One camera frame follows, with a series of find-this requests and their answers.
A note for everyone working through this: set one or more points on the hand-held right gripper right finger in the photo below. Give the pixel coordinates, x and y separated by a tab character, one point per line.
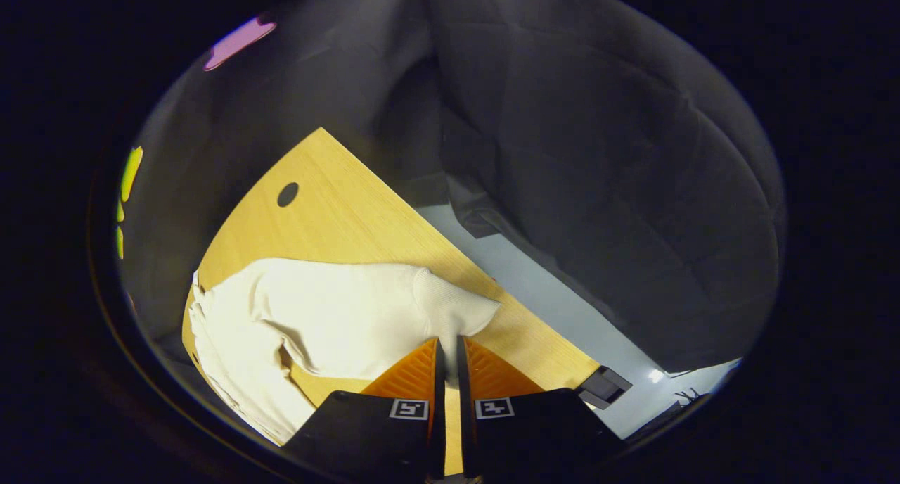
465	435

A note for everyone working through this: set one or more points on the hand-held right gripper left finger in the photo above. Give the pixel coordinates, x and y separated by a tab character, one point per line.
436	428

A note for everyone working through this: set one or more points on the cream white sweater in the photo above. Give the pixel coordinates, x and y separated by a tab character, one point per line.
337	308

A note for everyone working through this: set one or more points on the black table grommet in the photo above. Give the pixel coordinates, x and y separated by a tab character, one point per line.
287	194

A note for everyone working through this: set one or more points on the black backdrop cloth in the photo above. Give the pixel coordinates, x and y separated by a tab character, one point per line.
598	188

